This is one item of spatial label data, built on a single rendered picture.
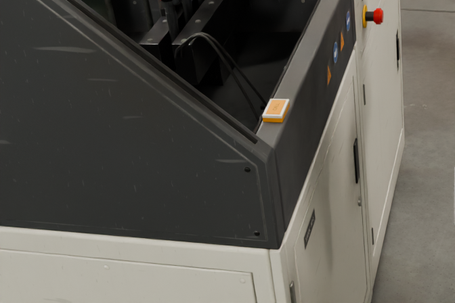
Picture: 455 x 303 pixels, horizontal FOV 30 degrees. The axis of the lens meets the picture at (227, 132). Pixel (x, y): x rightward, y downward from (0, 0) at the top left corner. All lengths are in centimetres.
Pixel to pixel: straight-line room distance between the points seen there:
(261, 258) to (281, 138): 19
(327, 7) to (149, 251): 58
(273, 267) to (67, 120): 38
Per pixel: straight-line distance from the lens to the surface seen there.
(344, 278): 182
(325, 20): 156
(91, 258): 142
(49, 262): 146
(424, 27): 372
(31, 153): 132
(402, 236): 253
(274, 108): 127
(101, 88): 120
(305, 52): 145
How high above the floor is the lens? 160
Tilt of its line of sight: 31 degrees down
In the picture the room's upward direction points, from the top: 9 degrees counter-clockwise
